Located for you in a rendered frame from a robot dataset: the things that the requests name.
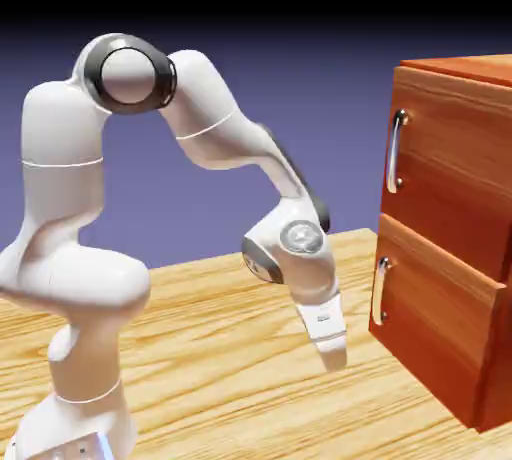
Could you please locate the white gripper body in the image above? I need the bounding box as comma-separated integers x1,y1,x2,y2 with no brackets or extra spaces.
295,292,348,372

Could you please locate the reddish wooden cabinet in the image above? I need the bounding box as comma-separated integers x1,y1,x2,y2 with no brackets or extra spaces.
368,53,512,434

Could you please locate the short curved metal handle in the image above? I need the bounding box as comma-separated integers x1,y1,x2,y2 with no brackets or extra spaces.
370,256,394,327

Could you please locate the wooden door with short handle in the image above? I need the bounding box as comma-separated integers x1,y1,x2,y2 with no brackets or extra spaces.
368,213,508,428

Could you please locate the long curved metal handle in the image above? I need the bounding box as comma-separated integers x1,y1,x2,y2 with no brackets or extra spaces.
385,108,411,195

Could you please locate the wooden door with long handle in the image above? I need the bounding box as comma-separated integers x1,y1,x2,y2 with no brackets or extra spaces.
380,66,512,283

